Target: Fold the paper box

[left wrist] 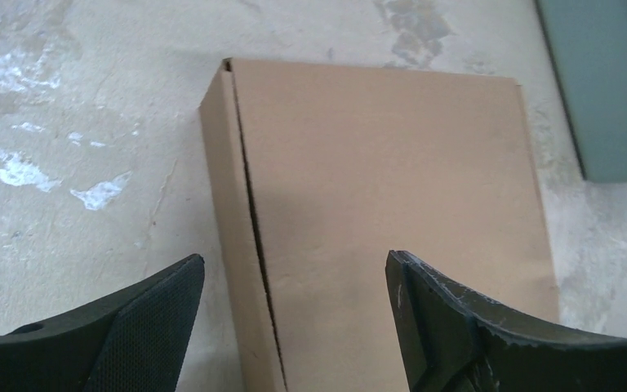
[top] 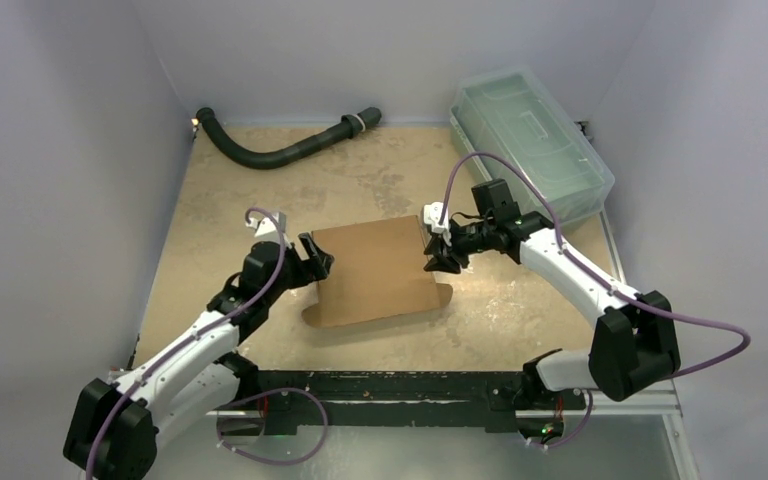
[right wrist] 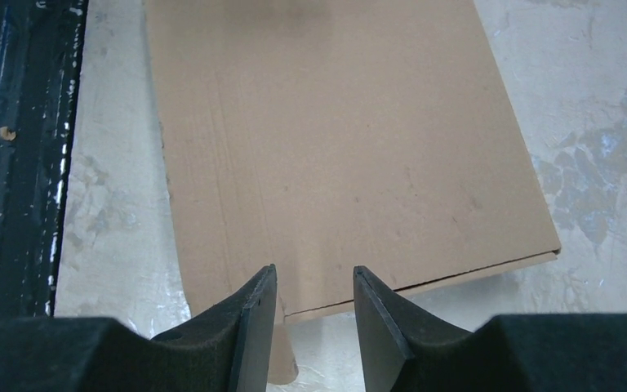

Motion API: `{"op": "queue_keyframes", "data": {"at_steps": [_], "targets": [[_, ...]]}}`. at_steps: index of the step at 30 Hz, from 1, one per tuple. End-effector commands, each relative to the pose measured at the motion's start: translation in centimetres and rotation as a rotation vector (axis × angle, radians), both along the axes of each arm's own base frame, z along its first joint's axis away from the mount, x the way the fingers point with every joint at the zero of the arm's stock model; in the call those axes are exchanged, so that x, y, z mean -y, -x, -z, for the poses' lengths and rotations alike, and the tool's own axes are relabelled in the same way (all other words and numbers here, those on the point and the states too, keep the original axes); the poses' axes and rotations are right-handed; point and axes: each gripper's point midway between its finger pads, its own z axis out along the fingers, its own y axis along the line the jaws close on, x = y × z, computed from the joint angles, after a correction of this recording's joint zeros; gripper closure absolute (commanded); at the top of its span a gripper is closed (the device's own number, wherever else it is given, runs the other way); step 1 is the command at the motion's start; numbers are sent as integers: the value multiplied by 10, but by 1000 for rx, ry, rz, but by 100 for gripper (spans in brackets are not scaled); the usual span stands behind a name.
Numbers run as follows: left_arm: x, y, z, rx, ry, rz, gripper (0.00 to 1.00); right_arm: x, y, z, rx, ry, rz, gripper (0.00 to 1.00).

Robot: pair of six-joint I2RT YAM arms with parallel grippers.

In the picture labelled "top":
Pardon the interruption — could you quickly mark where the clear plastic storage bin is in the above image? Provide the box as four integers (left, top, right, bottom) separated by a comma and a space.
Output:
450, 68, 615, 228

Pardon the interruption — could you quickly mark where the brown cardboard box sheet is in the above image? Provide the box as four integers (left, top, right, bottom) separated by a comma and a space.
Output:
302, 215, 453, 328

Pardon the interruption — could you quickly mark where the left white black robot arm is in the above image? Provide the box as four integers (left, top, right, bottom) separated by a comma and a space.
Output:
63, 233, 334, 479

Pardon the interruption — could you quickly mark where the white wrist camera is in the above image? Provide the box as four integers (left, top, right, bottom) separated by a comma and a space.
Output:
420, 202, 451, 246
246, 211, 290, 244

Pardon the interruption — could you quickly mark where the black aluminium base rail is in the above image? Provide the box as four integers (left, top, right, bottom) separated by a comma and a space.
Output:
95, 369, 683, 439

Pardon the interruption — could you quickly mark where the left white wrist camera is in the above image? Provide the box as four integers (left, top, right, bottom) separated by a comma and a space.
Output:
246, 211, 290, 244

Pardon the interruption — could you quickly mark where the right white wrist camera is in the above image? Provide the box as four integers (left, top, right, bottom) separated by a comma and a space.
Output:
420, 202, 451, 246

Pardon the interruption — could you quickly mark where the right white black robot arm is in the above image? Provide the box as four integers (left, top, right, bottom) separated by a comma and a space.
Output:
421, 180, 681, 407

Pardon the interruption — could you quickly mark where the black corrugated hose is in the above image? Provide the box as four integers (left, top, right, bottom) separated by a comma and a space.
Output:
195, 106, 383, 171

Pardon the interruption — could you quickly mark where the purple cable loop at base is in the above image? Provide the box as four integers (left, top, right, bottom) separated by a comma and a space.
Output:
215, 382, 332, 465

